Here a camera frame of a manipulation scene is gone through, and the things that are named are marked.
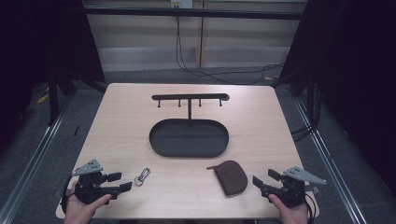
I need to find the left hand-held gripper cable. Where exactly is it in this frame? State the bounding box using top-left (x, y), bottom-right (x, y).
top-left (60, 175), bottom-right (76, 215)

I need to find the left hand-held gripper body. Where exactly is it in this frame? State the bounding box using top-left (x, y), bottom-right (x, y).
top-left (72, 159), bottom-right (122, 205)

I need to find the metal floor rail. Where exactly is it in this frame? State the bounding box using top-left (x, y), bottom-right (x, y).
top-left (0, 95), bottom-right (75, 224)
top-left (293, 96), bottom-right (369, 224)

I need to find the yellow floor scrap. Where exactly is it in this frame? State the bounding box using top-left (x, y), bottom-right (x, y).
top-left (35, 92), bottom-right (50, 105)

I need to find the black wall cable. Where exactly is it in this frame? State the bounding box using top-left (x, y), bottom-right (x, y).
top-left (175, 15), bottom-right (286, 86)

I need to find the black key rack with tray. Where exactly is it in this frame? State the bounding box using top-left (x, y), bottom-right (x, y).
top-left (148, 92), bottom-right (231, 159)

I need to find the black metal stand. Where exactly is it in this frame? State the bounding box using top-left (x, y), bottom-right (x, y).
top-left (46, 69), bottom-right (108, 126)

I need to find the right hand-held gripper cable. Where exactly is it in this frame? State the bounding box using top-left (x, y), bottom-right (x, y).
top-left (303, 191), bottom-right (318, 224)

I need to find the brown leather key pouch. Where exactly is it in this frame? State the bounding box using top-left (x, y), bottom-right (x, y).
top-left (205, 160), bottom-right (248, 197)

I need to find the silver carabiner key ring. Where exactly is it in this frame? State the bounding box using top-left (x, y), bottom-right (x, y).
top-left (134, 167), bottom-right (151, 188)

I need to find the hand-held gripper cable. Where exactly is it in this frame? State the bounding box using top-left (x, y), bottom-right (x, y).
top-left (60, 175), bottom-right (76, 215)
top-left (303, 191), bottom-right (318, 224)

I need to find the white wall outlet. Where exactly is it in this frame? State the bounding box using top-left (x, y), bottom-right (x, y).
top-left (170, 0), bottom-right (194, 9)

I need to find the person's right hand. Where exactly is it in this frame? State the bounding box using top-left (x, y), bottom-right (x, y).
top-left (268, 193), bottom-right (310, 224)

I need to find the person's left hand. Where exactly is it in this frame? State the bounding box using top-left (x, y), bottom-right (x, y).
top-left (64, 182), bottom-right (113, 224)

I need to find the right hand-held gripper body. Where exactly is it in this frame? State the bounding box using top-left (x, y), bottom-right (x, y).
top-left (261, 166), bottom-right (327, 209)

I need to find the bundle of black floor cables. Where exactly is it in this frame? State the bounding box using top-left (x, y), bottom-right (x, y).
top-left (290, 123), bottom-right (316, 143)

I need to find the black horizontal frame bar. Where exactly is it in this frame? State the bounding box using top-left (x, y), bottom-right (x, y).
top-left (83, 7), bottom-right (305, 21)

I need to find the black curtain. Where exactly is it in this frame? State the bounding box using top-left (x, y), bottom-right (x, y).
top-left (274, 0), bottom-right (396, 195)
top-left (0, 0), bottom-right (106, 150)

